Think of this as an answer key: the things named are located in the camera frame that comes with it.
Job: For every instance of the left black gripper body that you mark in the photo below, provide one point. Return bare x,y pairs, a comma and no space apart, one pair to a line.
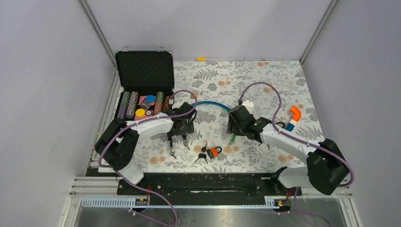
187,128

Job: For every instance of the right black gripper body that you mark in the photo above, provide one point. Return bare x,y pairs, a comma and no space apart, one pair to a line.
235,128

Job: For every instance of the green cable lock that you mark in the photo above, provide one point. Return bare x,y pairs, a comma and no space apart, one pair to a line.
185,141

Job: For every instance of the blue cable lock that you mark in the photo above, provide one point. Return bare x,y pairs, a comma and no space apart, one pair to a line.
224,107

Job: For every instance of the small brass padlock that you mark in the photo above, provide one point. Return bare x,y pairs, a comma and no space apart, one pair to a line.
194,95

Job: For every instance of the orange black padlock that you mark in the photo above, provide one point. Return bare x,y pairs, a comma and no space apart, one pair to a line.
213,152

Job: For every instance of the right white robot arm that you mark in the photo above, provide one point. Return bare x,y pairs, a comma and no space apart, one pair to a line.
325,167

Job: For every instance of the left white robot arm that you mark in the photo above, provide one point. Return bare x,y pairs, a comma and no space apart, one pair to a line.
117,143

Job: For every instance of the floral table mat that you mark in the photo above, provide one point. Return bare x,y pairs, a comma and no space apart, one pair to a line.
270,85

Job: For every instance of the orange white blue toy block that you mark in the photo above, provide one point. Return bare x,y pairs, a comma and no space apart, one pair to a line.
296,116

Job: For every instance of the black poker chip case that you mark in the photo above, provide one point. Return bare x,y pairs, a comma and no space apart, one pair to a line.
146,78

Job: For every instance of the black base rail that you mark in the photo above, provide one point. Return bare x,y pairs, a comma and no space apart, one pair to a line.
208,189

